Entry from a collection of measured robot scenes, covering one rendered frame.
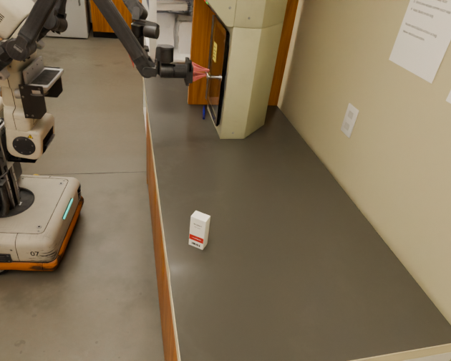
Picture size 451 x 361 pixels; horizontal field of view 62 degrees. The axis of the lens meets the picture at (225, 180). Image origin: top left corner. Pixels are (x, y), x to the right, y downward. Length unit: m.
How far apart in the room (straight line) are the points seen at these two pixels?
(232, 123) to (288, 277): 0.79
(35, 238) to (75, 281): 0.33
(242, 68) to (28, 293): 1.60
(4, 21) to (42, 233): 1.03
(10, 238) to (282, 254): 1.51
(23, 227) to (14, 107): 0.64
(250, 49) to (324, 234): 0.76
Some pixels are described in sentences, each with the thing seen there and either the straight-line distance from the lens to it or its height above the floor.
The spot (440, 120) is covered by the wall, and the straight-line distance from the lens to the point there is 1.18.
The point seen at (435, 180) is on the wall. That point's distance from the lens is 1.19.
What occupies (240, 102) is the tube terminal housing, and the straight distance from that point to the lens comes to 1.60.
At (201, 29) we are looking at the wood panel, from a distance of 1.86.
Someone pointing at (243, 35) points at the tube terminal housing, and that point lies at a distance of 1.51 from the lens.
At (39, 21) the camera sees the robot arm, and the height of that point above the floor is 1.34.
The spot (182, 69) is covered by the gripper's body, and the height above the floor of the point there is 1.22.
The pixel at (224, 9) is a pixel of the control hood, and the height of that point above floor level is 1.47.
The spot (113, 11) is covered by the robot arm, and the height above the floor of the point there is 1.41.
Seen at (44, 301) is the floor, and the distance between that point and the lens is 2.25.
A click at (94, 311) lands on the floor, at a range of 2.16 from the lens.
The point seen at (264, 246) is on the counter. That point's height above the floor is 0.94.
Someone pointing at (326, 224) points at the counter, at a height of 0.94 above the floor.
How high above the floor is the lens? 1.72
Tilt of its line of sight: 34 degrees down
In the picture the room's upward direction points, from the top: 8 degrees clockwise
